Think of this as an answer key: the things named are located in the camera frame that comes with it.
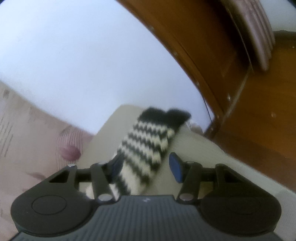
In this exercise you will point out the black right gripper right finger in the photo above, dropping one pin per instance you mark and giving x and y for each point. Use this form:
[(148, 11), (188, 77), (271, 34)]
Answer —
[(226, 200)]

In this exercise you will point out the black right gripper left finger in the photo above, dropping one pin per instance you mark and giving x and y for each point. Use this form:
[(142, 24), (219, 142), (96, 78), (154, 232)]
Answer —
[(65, 200)]

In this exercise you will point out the black white striped knit garment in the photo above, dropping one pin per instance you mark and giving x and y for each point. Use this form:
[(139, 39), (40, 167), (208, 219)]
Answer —
[(141, 152)]

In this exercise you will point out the pink floral curtain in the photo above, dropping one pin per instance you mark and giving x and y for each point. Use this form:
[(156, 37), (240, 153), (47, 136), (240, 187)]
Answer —
[(34, 145)]

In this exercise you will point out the beige fabric cushion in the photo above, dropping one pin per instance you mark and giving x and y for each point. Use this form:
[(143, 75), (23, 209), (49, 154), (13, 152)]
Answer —
[(189, 146)]

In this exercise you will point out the brown ridged wooden furniture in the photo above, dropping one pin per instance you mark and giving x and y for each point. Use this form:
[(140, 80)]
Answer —
[(255, 30)]

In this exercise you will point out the brown wooden door frame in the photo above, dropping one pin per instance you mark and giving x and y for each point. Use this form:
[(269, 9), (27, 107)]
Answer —
[(254, 110)]

